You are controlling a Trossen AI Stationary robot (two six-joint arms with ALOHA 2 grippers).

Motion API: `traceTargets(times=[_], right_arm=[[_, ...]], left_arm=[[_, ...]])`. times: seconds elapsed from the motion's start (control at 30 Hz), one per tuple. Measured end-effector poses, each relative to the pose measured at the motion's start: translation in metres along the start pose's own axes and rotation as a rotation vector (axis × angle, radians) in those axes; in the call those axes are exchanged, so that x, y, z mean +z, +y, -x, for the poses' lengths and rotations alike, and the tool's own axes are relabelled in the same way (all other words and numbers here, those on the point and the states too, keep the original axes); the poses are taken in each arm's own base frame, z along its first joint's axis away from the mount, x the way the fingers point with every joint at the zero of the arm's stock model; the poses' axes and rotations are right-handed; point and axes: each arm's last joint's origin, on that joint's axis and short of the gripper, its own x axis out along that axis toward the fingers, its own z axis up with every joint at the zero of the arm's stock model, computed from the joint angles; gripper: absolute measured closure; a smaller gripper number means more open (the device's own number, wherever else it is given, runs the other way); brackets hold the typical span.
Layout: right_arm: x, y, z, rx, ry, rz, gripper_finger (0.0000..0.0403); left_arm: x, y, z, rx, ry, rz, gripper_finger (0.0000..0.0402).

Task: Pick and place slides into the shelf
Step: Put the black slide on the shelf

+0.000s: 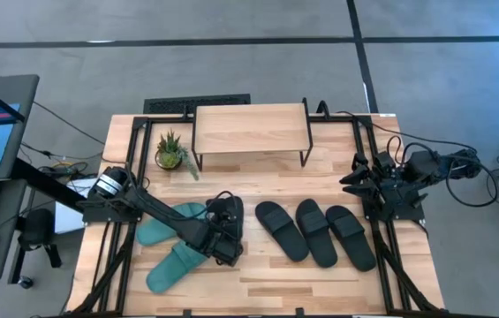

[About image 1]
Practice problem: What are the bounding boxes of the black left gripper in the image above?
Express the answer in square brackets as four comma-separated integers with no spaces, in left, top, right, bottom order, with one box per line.
[208,201,245,268]

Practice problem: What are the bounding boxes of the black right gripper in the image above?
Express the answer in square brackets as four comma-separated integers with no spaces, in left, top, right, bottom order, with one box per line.
[339,151,403,207]

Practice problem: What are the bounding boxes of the black slide sandal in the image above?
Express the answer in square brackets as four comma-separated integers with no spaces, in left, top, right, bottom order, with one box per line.
[324,204,377,273]
[206,195,246,266]
[295,198,339,269]
[254,201,311,262]

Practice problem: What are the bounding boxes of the teal slide sandal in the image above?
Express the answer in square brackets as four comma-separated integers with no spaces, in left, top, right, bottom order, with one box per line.
[136,201,208,247]
[145,240,209,295]

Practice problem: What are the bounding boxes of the wooden shelf black metal legs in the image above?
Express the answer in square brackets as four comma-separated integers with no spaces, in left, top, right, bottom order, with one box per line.
[190,97,314,172]

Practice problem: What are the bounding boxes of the potted succulent plant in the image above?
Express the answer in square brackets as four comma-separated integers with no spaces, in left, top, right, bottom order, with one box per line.
[154,128,200,182]

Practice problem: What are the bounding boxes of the black floor grille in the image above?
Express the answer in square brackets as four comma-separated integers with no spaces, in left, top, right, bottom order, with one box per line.
[143,93,252,115]

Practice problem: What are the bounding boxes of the white box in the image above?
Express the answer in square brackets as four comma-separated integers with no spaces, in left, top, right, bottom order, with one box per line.
[54,178,89,234]

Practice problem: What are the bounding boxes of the black desk support beam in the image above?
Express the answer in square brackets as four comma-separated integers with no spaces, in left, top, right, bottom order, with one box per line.
[10,158,87,213]

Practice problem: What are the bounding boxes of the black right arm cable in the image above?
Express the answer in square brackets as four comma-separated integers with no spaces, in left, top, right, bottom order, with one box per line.
[317,100,499,208]

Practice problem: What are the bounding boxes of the black metal table frame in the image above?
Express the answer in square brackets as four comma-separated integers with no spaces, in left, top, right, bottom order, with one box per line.
[70,112,447,318]

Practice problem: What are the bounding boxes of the cable bundle with yellow wire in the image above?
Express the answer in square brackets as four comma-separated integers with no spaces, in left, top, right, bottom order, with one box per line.
[36,161,89,182]

